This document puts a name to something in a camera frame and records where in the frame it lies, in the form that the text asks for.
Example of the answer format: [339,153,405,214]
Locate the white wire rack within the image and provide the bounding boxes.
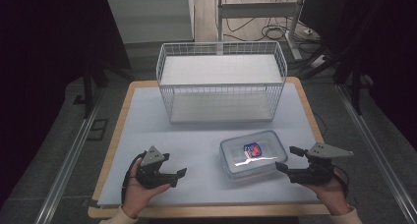
[155,40,289,125]

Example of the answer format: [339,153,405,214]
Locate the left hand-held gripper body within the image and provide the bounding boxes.
[135,145,178,190]

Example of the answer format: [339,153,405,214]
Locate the white cabinet panel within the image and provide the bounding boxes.
[105,0,196,44]

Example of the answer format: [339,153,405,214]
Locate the person's right hand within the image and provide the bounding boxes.
[302,170,352,216]

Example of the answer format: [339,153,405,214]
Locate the white metal desk frame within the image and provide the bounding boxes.
[215,0,308,62]

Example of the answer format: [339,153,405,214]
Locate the pale blue table mat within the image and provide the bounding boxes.
[97,82,322,206]

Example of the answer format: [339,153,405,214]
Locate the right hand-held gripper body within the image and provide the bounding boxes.
[287,142,355,186]

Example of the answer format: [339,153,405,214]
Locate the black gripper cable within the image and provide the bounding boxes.
[120,150,148,204]
[333,164,351,199]

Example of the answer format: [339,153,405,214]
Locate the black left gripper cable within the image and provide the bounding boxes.
[120,150,148,204]

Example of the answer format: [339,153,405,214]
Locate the person's left hand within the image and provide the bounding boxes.
[122,166,172,220]

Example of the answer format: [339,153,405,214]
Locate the white power strip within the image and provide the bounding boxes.
[310,54,329,70]

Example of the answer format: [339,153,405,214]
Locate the aluminium floor rail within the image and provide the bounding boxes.
[336,84,417,224]
[33,85,106,224]

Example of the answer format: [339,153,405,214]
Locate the black metal stand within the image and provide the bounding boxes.
[301,43,375,116]
[72,61,110,120]

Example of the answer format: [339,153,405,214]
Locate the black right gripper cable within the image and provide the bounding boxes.
[333,164,351,199]

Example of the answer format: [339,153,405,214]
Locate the black floor cables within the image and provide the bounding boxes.
[223,0,326,55]

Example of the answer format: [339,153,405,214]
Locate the clear plastic lidded container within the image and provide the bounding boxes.
[218,129,289,181]

